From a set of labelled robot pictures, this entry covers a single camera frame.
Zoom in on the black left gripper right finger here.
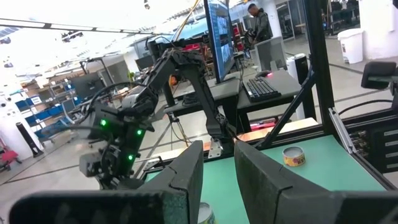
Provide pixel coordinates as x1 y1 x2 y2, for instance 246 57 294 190
233 140 398 224

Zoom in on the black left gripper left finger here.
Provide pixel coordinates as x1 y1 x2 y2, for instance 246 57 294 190
8 139 205 224

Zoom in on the short tin can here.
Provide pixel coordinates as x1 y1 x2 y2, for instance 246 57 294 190
282 146 307 167

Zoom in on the labelled tin can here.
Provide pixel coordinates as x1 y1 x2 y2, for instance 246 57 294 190
197 202 218 224

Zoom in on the green table mat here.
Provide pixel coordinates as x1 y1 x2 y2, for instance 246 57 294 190
144 134 388 224

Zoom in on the black flat screen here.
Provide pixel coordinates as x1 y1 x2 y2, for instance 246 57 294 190
70 72 106 100

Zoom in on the rack with blue bins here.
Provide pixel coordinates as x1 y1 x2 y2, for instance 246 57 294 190
14 82 78 138

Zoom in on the black backlit keyboard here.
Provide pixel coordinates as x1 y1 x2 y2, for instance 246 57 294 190
241 77 282 103

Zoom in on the black tower fan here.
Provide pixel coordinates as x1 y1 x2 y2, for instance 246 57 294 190
15 121 45 158

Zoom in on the grey computer desk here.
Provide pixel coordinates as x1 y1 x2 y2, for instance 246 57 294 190
163 68 317 134

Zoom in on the red chair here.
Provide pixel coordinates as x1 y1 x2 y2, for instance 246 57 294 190
0 149 22 172

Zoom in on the grey flat panel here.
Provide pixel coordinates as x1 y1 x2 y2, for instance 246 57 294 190
254 36 288 72

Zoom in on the flat computer monitor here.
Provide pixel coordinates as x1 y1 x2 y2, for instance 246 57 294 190
203 0 236 85

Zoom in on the person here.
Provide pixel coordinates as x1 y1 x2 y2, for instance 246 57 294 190
247 2 274 47

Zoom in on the white waste bin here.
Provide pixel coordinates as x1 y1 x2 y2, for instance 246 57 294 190
336 27 364 65

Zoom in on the black aluminium table frame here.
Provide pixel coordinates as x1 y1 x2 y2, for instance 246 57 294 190
133 0 398 191

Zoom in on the black camera box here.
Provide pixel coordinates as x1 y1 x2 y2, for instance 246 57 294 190
360 60 398 91

